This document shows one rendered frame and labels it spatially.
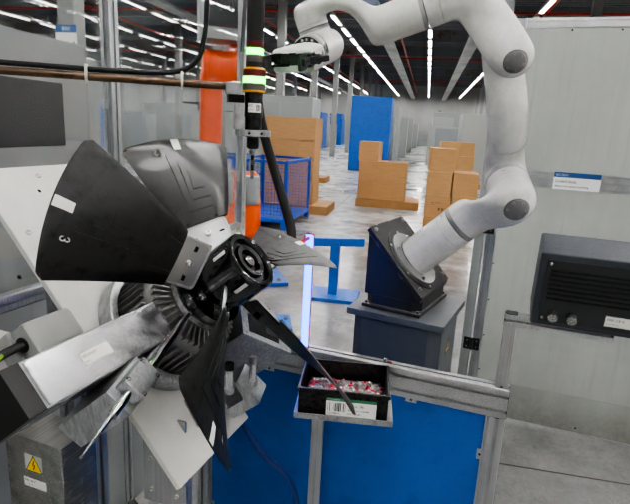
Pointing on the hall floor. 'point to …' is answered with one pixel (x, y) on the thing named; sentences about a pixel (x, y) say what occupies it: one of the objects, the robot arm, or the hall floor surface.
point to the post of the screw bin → (315, 461)
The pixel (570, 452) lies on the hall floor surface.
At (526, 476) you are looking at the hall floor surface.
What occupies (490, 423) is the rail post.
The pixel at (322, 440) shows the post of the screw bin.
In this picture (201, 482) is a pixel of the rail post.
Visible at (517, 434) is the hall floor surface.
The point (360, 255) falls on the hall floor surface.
